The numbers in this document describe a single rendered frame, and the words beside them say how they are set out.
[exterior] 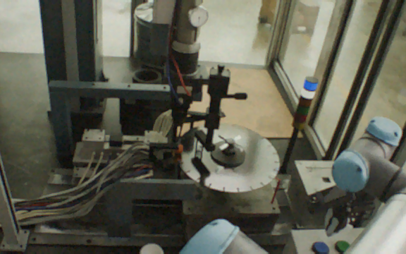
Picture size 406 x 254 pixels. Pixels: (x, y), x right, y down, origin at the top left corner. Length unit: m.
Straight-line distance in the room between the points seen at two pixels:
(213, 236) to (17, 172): 1.07
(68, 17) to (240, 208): 0.90
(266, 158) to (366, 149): 0.52
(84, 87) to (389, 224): 1.02
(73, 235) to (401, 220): 0.92
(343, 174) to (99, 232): 0.76
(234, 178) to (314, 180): 0.30
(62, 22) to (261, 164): 0.90
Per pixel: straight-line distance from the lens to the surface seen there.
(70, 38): 1.55
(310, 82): 1.31
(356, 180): 0.78
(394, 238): 0.66
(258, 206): 1.25
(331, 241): 1.17
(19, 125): 1.72
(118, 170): 1.23
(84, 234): 1.26
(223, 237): 0.52
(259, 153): 1.28
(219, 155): 1.22
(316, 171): 1.37
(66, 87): 1.36
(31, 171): 1.49
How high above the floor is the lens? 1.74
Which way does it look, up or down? 36 degrees down
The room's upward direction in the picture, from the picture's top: 9 degrees clockwise
